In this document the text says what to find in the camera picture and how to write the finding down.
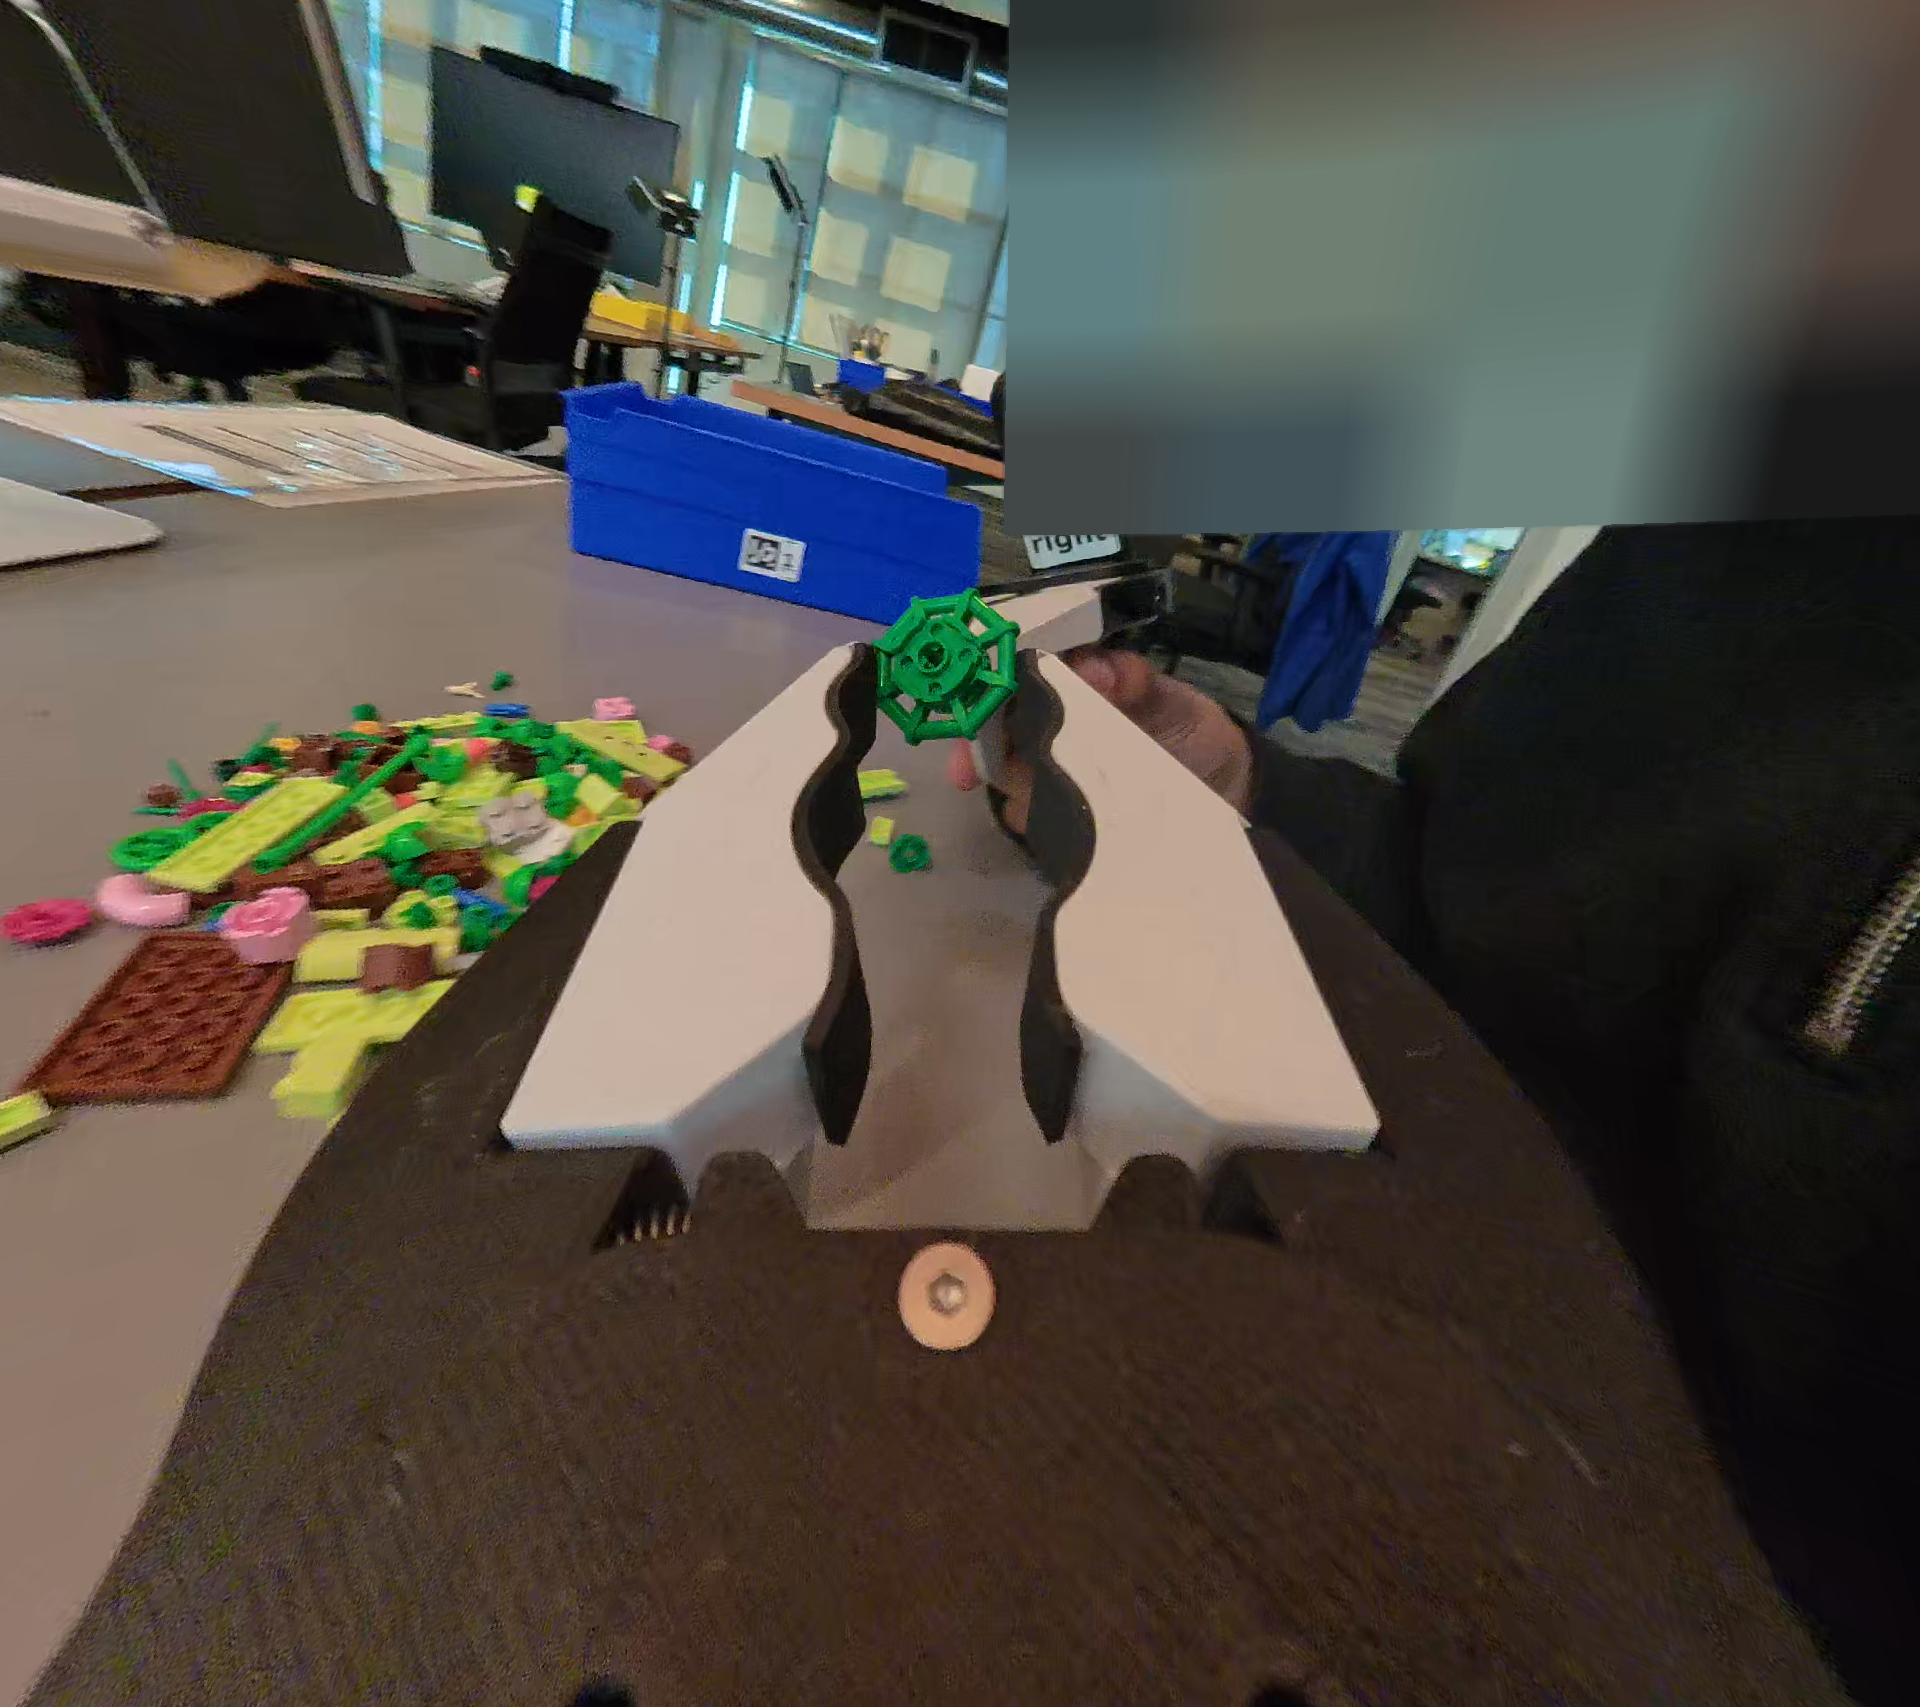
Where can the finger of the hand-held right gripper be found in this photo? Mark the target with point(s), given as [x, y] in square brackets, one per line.
[1050, 619]

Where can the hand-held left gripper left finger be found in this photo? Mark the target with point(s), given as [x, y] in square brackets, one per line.
[674, 987]

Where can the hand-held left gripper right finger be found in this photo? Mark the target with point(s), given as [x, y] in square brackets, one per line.
[1200, 971]

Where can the black green round toy piece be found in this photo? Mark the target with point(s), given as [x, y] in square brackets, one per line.
[945, 663]

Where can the pile of colourful toy bricks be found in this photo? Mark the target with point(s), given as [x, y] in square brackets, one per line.
[345, 867]

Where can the person's right forearm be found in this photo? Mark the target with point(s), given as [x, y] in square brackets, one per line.
[1350, 821]

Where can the person's right hand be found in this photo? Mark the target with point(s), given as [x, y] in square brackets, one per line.
[1185, 717]

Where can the blue jacket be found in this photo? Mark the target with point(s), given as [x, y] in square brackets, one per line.
[1328, 627]

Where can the wooden top background desk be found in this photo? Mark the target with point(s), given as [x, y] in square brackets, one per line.
[855, 424]

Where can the blue plastic bin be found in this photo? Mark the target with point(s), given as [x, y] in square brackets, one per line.
[751, 491]

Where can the person's black jacket torso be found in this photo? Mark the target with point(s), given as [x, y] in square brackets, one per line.
[1681, 1061]

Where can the black light stand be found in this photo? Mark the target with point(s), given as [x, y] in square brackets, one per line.
[665, 206]
[789, 192]

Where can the black office chair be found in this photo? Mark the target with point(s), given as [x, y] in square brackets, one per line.
[533, 312]

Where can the white printed sheet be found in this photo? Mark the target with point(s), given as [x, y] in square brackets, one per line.
[284, 446]

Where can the black monitor yellow sticker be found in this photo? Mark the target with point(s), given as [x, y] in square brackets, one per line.
[540, 146]

